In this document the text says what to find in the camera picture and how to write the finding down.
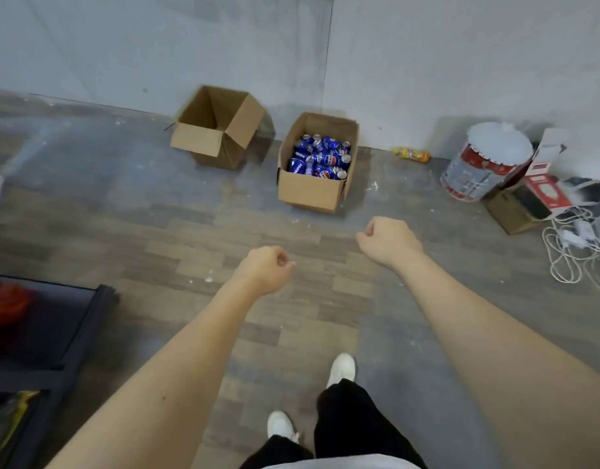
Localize person's left hand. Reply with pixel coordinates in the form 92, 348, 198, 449
230, 246, 297, 297

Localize person's right hand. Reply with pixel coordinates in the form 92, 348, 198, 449
356, 217, 424, 270

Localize person's left forearm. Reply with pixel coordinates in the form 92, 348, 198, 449
45, 277, 265, 469

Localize person's right forearm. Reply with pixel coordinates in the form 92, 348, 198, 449
391, 250, 600, 469

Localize cardboard box with cans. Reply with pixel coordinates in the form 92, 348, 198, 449
277, 112, 360, 214

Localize pile of blue soda cans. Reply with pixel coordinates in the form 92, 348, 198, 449
288, 134, 352, 180

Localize yellow snack wrapper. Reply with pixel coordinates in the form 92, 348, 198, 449
392, 147, 432, 164

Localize red white paint bucket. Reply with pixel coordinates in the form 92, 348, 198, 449
440, 141, 525, 203

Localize person's right white shoe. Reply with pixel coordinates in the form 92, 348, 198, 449
326, 353, 356, 389

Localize person's white shoe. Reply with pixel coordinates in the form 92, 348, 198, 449
326, 353, 356, 389
267, 410, 300, 445

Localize small brown cardboard box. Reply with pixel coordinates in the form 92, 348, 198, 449
485, 186, 550, 235

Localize empty open cardboard box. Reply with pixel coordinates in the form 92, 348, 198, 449
170, 85, 266, 171

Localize white plastic bag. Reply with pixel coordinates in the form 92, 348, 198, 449
466, 122, 534, 166

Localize person's left white shoe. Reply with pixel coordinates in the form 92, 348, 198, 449
267, 410, 300, 445

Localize person's black trousers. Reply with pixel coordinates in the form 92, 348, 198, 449
239, 379, 428, 469

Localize red white product box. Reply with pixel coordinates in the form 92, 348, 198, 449
522, 175, 574, 220

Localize white open carton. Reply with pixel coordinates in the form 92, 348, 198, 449
527, 128, 569, 177

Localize white power adapter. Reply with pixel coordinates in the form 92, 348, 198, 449
560, 229, 590, 249

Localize person's white shirt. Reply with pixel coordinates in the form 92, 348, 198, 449
268, 459, 422, 469

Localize grey white device box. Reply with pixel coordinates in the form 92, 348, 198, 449
559, 177, 600, 206

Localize black fabric rack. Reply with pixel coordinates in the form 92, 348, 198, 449
0, 273, 121, 469

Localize red cloth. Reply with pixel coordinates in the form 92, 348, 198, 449
0, 282, 36, 343

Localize yellow black packet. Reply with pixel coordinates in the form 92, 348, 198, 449
0, 390, 41, 469

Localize white tangled cable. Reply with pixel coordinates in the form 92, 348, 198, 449
542, 206, 600, 294

